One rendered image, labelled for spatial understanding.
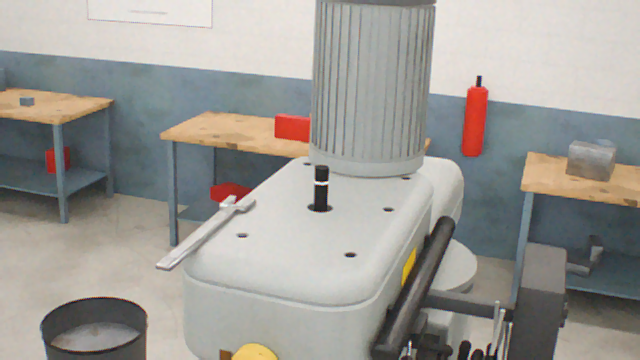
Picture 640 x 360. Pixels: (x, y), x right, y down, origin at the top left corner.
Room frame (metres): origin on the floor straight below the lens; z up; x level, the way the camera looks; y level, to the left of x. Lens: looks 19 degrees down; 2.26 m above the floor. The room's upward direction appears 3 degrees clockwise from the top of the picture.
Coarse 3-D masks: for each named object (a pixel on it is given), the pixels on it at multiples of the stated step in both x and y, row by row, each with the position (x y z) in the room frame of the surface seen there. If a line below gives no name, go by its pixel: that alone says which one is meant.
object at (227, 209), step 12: (228, 204) 0.94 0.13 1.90; (252, 204) 0.96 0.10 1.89; (216, 216) 0.89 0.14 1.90; (228, 216) 0.90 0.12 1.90; (204, 228) 0.85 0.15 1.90; (216, 228) 0.86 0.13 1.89; (192, 240) 0.81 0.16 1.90; (204, 240) 0.82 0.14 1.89; (180, 252) 0.77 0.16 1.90; (156, 264) 0.74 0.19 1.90; (168, 264) 0.74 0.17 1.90
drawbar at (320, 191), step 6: (318, 168) 0.96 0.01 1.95; (324, 168) 0.96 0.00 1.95; (318, 174) 0.95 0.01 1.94; (324, 174) 0.95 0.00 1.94; (318, 180) 0.96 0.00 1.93; (324, 180) 0.95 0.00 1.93; (318, 186) 0.95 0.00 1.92; (324, 186) 0.96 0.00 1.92; (318, 192) 0.95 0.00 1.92; (324, 192) 0.96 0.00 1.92; (318, 198) 0.95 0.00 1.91; (324, 198) 0.96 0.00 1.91; (318, 204) 0.95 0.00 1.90; (324, 204) 0.96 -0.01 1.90; (318, 210) 0.95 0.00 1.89; (324, 210) 0.96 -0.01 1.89
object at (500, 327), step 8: (496, 304) 1.14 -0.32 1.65; (496, 312) 1.14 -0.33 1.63; (504, 312) 1.11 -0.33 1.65; (496, 320) 1.14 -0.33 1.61; (496, 328) 1.11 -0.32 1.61; (504, 328) 1.20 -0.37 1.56; (496, 336) 1.11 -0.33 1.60; (496, 344) 1.12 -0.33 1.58; (504, 344) 1.19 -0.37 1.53; (504, 352) 1.19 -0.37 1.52
